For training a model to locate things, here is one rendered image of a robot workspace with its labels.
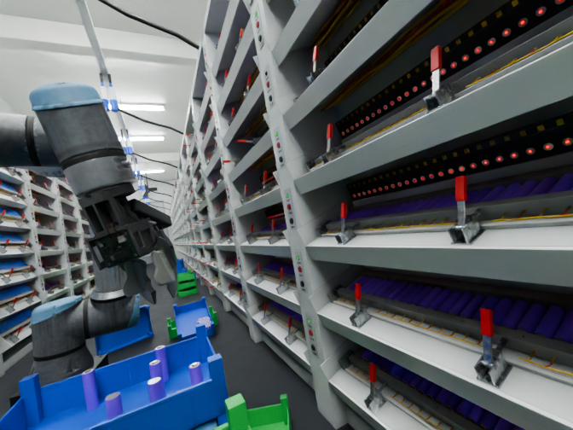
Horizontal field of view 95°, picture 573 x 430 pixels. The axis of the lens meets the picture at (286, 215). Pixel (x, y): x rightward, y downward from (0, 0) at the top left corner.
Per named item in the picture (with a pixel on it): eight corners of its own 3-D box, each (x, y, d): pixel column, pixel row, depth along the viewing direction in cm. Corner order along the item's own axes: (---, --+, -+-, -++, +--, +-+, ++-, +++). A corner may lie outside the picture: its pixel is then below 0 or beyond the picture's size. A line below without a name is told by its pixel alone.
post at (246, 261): (255, 343, 135) (203, 26, 140) (250, 337, 144) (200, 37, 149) (290, 330, 144) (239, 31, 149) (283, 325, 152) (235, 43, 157)
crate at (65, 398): (-64, 549, 26) (-74, 467, 27) (30, 423, 45) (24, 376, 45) (230, 411, 39) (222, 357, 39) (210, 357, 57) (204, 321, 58)
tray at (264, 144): (276, 142, 84) (263, 113, 83) (232, 182, 138) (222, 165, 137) (322, 122, 92) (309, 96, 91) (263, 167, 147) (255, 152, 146)
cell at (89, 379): (85, 413, 44) (79, 374, 44) (88, 407, 46) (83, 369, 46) (98, 408, 45) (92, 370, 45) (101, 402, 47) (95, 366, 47)
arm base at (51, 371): (13, 395, 87) (10, 365, 88) (48, 367, 106) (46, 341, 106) (79, 380, 92) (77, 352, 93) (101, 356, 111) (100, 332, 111)
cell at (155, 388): (147, 380, 39) (154, 424, 39) (147, 386, 37) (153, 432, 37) (161, 374, 39) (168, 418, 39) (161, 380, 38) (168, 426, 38)
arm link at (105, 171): (90, 173, 48) (140, 155, 47) (102, 199, 48) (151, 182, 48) (48, 174, 39) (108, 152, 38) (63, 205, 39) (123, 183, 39)
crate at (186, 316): (215, 334, 156) (214, 323, 154) (179, 346, 148) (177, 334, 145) (205, 305, 182) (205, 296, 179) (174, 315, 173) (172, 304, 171)
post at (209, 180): (226, 311, 198) (191, 93, 203) (223, 309, 207) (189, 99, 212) (251, 304, 207) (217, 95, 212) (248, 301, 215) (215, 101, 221)
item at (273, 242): (296, 258, 83) (276, 219, 81) (243, 252, 137) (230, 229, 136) (341, 227, 91) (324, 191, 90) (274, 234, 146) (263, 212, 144)
